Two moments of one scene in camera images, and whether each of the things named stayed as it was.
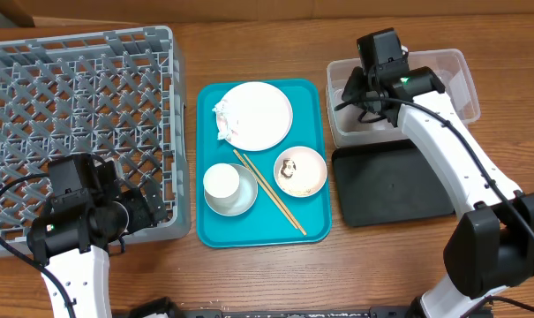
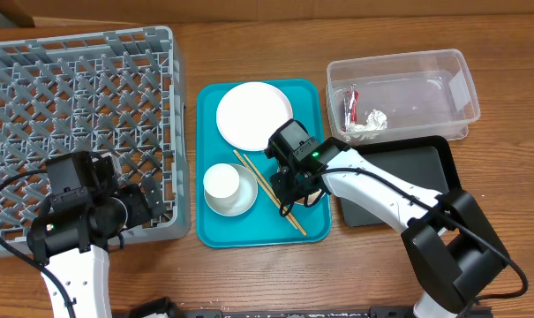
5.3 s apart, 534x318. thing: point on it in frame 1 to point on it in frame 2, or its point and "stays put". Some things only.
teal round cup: (247, 194) stays put
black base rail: (166, 307) stays put
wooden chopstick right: (276, 196) stays put
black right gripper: (349, 92) to (285, 197)
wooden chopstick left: (267, 190) stays put
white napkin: (227, 121) to (375, 121)
